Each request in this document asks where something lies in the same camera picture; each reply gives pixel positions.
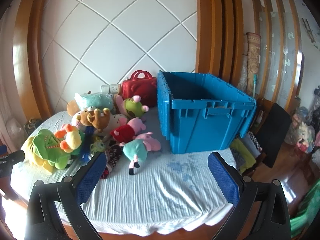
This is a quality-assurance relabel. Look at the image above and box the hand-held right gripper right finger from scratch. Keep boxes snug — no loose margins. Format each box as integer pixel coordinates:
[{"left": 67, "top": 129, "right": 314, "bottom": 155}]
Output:
[{"left": 208, "top": 151, "right": 292, "bottom": 240}]

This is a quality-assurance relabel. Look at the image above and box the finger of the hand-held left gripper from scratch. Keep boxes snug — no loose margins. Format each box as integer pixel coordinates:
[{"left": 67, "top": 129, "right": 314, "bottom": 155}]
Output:
[{"left": 0, "top": 150, "right": 25, "bottom": 167}]

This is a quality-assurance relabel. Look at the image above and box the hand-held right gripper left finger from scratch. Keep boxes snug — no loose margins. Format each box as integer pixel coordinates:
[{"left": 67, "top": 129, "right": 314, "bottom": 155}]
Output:
[{"left": 24, "top": 151, "right": 108, "bottom": 240}]

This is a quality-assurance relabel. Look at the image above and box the green and yellow plush toy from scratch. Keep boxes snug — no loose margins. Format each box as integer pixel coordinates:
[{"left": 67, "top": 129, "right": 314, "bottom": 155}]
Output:
[{"left": 21, "top": 129, "right": 83, "bottom": 174}]

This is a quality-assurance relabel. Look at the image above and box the pink pig plush teal shirt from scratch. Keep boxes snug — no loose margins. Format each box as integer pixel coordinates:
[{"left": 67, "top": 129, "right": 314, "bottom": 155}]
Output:
[{"left": 119, "top": 132, "right": 162, "bottom": 176}]

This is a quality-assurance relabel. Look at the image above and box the blue plastic storage crate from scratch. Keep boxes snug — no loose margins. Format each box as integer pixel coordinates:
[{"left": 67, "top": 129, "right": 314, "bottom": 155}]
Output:
[{"left": 157, "top": 70, "right": 257, "bottom": 154}]

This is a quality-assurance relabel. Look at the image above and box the pig plush with green frog hat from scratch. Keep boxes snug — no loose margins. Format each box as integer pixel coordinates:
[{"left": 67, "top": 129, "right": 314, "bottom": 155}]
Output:
[{"left": 115, "top": 95, "right": 150, "bottom": 119}]

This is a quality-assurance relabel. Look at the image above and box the green one-eyed monster plush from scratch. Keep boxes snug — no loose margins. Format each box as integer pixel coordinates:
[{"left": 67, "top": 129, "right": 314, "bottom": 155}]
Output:
[{"left": 90, "top": 141, "right": 107, "bottom": 155}]

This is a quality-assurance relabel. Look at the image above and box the black printed plush toy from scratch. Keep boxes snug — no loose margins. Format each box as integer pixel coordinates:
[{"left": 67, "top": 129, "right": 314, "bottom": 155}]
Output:
[{"left": 100, "top": 142, "right": 124, "bottom": 179}]

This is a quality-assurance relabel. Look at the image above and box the pile of folded clothes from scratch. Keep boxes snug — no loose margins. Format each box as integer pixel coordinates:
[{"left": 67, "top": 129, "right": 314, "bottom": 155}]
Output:
[{"left": 230, "top": 132, "right": 263, "bottom": 175}]

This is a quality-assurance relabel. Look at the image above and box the orange and yellow plush toy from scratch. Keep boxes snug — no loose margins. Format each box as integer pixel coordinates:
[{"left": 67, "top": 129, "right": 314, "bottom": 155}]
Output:
[{"left": 54, "top": 124, "right": 84, "bottom": 153}]

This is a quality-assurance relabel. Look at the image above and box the pink pig plush red dress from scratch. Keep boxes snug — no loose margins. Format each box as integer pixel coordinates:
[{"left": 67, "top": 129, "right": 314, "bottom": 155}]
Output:
[{"left": 110, "top": 117, "right": 147, "bottom": 143}]

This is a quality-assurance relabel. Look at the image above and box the brown bear plush toy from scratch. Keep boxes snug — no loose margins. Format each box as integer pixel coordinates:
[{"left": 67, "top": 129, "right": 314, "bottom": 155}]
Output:
[{"left": 72, "top": 106, "right": 98, "bottom": 127}]

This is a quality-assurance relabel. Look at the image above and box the brown bear plush striped shirt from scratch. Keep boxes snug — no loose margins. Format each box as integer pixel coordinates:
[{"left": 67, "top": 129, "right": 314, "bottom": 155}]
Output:
[{"left": 66, "top": 100, "right": 82, "bottom": 117}]

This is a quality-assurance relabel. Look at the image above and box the teal plush in plastic bag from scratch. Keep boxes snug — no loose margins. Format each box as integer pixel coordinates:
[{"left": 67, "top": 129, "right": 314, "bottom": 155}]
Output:
[{"left": 74, "top": 92, "right": 116, "bottom": 112}]

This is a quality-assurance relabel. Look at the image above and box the wooden chair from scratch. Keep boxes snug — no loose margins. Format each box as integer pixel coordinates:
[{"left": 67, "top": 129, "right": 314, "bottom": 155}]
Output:
[{"left": 250, "top": 97, "right": 275, "bottom": 170}]

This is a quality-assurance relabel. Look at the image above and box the green cloth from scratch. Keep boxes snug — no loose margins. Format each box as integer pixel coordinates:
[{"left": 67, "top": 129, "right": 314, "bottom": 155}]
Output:
[{"left": 290, "top": 180, "right": 320, "bottom": 238}]

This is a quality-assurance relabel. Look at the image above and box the red toy suitcase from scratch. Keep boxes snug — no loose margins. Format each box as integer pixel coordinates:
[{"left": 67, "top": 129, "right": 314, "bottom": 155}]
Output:
[{"left": 122, "top": 70, "right": 158, "bottom": 108}]

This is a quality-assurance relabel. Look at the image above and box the pile of plush toys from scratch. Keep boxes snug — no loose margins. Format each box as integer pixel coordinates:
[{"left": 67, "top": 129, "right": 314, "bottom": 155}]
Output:
[{"left": 285, "top": 105, "right": 320, "bottom": 155}]

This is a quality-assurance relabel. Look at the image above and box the rolled patterned carpet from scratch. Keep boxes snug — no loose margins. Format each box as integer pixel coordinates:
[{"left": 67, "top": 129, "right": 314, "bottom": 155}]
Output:
[{"left": 244, "top": 32, "right": 262, "bottom": 98}]

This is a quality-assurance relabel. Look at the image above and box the wooden frosted glass screen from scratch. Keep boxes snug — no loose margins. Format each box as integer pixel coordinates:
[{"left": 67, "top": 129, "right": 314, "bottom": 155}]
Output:
[{"left": 249, "top": 0, "right": 304, "bottom": 110}]

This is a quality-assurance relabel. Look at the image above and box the white wall socket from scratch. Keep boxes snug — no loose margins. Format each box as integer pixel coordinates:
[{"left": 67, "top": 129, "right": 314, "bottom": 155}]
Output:
[{"left": 101, "top": 84, "right": 123, "bottom": 95}]

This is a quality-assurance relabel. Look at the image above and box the teal mop handle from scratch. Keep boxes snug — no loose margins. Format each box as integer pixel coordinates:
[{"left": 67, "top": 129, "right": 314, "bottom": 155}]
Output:
[{"left": 251, "top": 74, "right": 258, "bottom": 98}]

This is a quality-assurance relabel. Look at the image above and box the wooden headboard frame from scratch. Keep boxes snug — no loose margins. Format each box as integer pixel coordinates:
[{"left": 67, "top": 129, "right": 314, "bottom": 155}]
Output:
[{"left": 11, "top": 0, "right": 247, "bottom": 120}]

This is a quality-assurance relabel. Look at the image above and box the dark wall sticker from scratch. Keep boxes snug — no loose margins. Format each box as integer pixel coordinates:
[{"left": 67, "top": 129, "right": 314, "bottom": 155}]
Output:
[{"left": 301, "top": 17, "right": 317, "bottom": 43}]

